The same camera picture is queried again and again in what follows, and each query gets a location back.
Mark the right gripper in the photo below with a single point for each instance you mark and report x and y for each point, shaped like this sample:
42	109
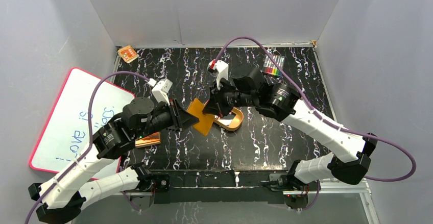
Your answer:
215	105

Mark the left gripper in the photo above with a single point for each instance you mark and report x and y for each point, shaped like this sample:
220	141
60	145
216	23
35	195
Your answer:
174	115

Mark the orange leather card holder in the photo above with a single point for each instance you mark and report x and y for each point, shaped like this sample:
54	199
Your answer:
205	122

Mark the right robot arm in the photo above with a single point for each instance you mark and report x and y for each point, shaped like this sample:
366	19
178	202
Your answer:
349	157

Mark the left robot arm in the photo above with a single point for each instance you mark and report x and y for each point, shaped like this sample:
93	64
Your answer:
72	190

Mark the tan oval tray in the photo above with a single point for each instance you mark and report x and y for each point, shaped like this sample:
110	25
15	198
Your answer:
230	122

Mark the orange paperback book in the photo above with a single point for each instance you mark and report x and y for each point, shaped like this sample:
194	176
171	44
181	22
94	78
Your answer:
153	139

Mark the pack of coloured markers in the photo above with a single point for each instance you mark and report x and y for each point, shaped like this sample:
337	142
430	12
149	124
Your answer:
269	68

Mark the pink framed whiteboard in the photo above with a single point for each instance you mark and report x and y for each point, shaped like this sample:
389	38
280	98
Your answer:
66	133

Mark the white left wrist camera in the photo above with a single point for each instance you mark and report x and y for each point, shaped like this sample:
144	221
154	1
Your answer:
160	89

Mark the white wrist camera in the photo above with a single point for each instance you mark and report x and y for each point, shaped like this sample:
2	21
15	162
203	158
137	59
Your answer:
160	89
222	70

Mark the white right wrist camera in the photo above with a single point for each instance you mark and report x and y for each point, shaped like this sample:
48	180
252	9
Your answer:
222	70

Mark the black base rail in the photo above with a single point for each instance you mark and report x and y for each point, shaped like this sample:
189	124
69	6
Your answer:
168	187

